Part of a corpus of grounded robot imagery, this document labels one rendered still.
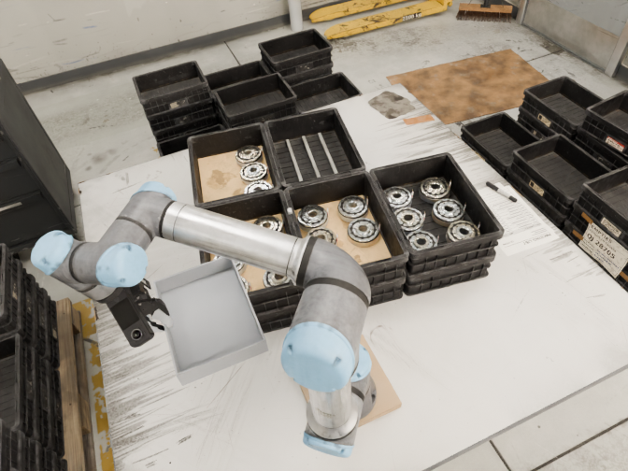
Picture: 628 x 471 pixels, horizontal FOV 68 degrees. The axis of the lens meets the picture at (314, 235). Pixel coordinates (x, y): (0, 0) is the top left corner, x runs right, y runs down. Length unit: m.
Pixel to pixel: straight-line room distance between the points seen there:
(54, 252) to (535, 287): 1.37
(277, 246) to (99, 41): 3.88
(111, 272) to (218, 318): 0.39
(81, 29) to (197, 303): 3.58
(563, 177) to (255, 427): 1.90
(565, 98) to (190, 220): 2.63
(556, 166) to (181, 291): 2.00
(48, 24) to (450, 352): 3.93
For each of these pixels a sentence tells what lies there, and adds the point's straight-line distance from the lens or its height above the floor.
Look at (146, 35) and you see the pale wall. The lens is 4.58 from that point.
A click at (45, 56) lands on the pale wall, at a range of 4.62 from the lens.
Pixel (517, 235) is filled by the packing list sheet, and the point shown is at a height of 0.70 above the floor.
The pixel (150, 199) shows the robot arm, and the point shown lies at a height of 1.42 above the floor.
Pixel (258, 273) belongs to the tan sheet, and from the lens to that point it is 1.48.
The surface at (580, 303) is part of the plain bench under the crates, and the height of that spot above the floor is 0.70.
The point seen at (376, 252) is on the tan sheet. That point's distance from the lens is 1.50.
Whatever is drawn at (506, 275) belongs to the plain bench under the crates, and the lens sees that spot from 1.68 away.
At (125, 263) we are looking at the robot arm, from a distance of 0.83.
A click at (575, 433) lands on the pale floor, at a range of 2.28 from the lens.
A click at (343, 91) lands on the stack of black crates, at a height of 0.38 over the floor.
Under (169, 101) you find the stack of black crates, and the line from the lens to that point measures 2.93.
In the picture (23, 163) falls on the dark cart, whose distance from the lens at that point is 2.65.
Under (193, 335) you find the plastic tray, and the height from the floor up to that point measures 1.05.
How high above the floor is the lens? 2.00
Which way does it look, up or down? 49 degrees down
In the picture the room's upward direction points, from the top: 6 degrees counter-clockwise
